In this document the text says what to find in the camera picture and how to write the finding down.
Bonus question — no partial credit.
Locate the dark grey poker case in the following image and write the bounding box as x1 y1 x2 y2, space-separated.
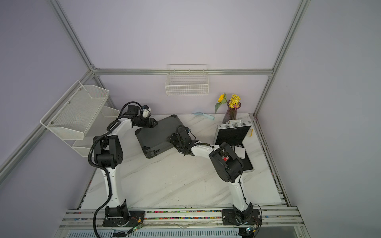
135 115 184 159

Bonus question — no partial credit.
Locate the silver aluminium poker case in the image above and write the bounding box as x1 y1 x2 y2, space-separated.
213 120 255 172

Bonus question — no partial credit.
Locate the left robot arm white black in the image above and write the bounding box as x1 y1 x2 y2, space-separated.
88 101 157 221

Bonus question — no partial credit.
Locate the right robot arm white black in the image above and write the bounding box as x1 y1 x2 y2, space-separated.
167 126 254 225

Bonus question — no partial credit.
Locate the light blue plastic tool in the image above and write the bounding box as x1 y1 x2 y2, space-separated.
193 112 215 120

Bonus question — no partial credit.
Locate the purple glass vase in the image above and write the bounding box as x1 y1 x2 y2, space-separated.
222 101 238 124

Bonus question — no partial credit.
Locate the white mesh two-tier shelf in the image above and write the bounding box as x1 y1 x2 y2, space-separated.
40 81 119 157

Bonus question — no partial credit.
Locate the yellow sunflower with leaf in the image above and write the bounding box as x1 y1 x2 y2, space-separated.
214 93 227 114

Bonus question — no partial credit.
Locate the white card deck box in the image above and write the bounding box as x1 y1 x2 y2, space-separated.
234 146 246 159

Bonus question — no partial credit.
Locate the yellow flower bunch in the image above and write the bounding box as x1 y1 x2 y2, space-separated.
228 94 241 110

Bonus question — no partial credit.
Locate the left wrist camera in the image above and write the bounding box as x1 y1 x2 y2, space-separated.
142 105 151 119

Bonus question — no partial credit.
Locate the white wire wall basket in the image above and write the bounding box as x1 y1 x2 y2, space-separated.
165 64 209 96

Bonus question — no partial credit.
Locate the aluminium frame rail structure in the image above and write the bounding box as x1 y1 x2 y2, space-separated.
1 1 310 187

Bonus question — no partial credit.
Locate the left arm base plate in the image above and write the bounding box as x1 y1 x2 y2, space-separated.
102 210 145 227

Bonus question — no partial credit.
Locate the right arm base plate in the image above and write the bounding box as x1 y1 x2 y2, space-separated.
221 208 263 226

